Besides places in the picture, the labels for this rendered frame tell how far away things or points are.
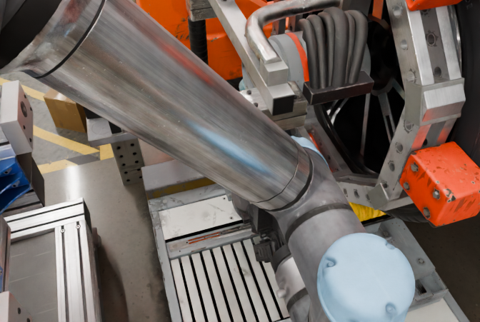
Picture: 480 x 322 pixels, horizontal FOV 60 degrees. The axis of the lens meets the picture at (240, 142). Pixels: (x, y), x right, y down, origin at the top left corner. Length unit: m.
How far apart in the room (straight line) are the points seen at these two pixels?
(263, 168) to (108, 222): 1.33
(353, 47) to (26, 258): 1.12
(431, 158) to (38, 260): 1.11
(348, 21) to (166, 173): 1.13
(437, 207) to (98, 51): 0.49
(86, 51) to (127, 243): 1.36
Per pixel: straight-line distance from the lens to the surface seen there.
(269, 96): 0.54
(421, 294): 1.36
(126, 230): 1.62
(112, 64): 0.26
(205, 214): 1.51
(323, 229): 0.40
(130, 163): 1.66
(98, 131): 1.32
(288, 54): 0.73
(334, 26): 0.57
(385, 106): 0.87
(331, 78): 0.56
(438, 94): 0.60
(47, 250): 1.40
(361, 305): 0.35
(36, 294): 1.34
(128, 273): 1.53
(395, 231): 1.38
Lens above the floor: 1.31
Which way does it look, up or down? 45 degrees down
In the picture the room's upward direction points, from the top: straight up
